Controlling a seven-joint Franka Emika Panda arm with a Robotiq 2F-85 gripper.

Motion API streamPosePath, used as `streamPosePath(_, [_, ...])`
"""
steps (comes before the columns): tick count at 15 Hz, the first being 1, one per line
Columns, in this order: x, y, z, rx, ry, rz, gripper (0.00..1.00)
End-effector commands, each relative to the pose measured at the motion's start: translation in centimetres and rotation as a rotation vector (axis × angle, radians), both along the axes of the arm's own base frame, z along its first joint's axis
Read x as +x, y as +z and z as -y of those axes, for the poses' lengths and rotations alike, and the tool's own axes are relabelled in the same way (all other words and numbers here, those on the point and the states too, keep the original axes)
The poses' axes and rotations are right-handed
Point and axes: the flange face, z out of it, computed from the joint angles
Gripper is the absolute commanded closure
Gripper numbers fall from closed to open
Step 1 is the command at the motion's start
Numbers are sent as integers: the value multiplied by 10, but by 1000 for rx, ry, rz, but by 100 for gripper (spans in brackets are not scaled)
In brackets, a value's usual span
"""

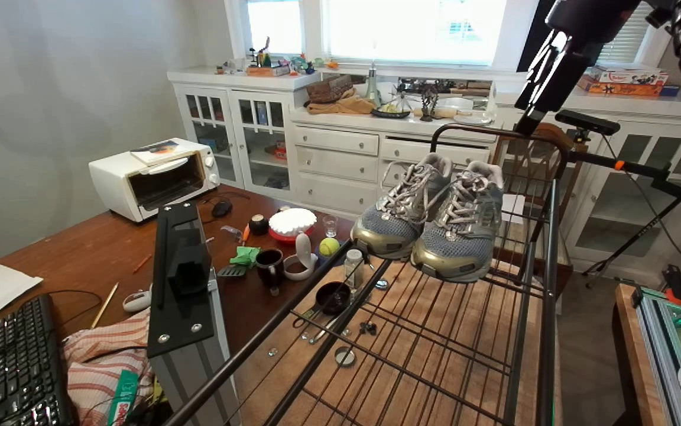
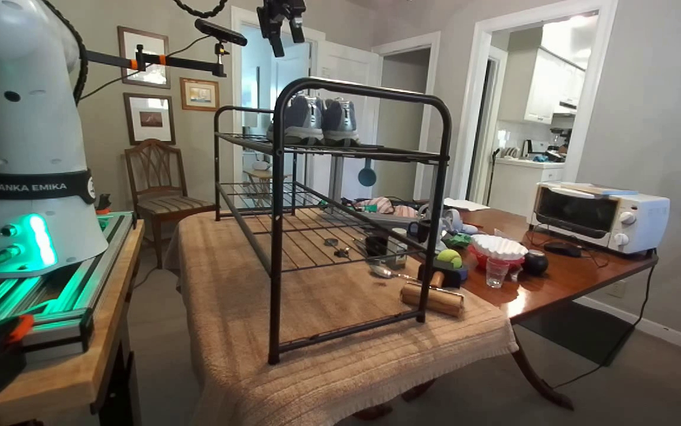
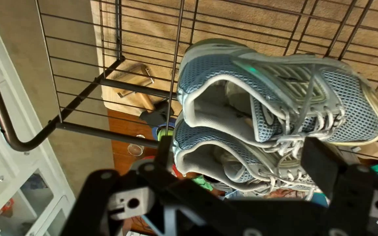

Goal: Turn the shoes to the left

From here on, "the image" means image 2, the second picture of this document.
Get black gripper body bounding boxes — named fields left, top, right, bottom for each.
left=256, top=0, right=309, bottom=29

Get small framed picture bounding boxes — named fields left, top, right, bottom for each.
left=177, top=75, right=223, bottom=113

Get black boom with orange clamps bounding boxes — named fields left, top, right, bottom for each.
left=87, top=42, right=230, bottom=83

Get large framed picture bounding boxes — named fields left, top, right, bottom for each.
left=117, top=23, right=173, bottom=93

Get dark framed picture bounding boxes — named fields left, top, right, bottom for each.
left=121, top=89, right=177, bottom=147

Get blue hanging ladle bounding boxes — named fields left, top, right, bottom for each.
left=355, top=156, right=380, bottom=189

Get wooden chair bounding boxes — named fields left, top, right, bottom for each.
left=124, top=137, right=218, bottom=272

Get black metal shoe rack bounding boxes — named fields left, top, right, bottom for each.
left=214, top=75, right=455, bottom=367

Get colourful plush toy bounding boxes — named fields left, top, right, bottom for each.
left=350, top=195, right=424, bottom=224

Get black cup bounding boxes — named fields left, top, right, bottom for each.
left=365, top=229, right=390, bottom=261

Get white kitchen cabinet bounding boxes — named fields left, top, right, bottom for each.
left=521, top=44, right=588, bottom=128

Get dark green bowl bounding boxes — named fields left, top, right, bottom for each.
left=439, top=229, right=474, bottom=254

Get white kitchen counter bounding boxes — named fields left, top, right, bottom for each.
left=488, top=153, right=569, bottom=217

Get green tennis ball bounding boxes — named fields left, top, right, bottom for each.
left=432, top=245, right=465, bottom=272

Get tan woven tablecloth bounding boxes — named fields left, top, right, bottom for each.
left=169, top=206, right=521, bottom=426

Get black blue block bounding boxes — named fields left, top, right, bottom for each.
left=416, top=261, right=474, bottom=292

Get white bowl with red rim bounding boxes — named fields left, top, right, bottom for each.
left=465, top=231, right=532, bottom=276

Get wooden roller block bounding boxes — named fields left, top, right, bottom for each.
left=398, top=281, right=468, bottom=321

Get clear plastic cup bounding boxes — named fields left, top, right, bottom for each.
left=482, top=254, right=512, bottom=292

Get black round object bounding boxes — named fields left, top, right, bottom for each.
left=521, top=248, right=551, bottom=280

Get black remote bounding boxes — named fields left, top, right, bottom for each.
left=542, top=236, right=588, bottom=261

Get white toaster oven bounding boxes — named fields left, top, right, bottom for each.
left=528, top=180, right=675, bottom=259

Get dark wooden dining table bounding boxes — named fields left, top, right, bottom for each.
left=355, top=206, right=662, bottom=421

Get wooden workbench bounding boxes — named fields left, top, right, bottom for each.
left=0, top=217, right=150, bottom=426

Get black camera on boom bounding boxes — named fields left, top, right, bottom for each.
left=191, top=16, right=251, bottom=50

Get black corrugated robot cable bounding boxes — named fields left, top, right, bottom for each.
left=39, top=0, right=231, bottom=106

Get green lit aluminium base frame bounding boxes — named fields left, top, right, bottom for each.
left=0, top=208, right=136, bottom=356

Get black toaster power cable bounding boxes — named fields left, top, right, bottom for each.
left=551, top=259, right=662, bottom=392

